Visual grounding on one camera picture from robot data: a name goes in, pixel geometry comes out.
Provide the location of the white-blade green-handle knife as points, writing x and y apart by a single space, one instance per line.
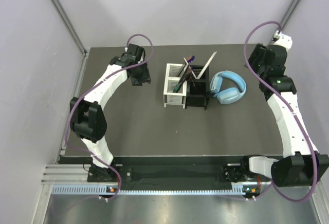
178 86

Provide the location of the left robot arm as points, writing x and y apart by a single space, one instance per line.
88 120

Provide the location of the black knife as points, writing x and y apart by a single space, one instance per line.
184 75

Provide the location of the perforated cable duct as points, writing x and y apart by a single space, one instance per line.
71 189

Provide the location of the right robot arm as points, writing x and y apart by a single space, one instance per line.
301 164

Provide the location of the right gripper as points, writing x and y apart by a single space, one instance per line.
258 54

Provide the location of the copper spoon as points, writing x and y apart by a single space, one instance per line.
190 59

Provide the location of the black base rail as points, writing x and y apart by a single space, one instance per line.
177 172

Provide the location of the blue fork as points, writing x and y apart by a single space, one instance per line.
211 93

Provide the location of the white utensil container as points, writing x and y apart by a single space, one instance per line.
171 80

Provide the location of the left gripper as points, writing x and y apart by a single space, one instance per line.
144 78

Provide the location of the black utensil container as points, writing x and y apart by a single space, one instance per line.
203 86

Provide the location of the light blue headphones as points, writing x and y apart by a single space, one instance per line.
231 94

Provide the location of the white chopstick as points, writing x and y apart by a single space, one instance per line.
192 72
205 66
208 64

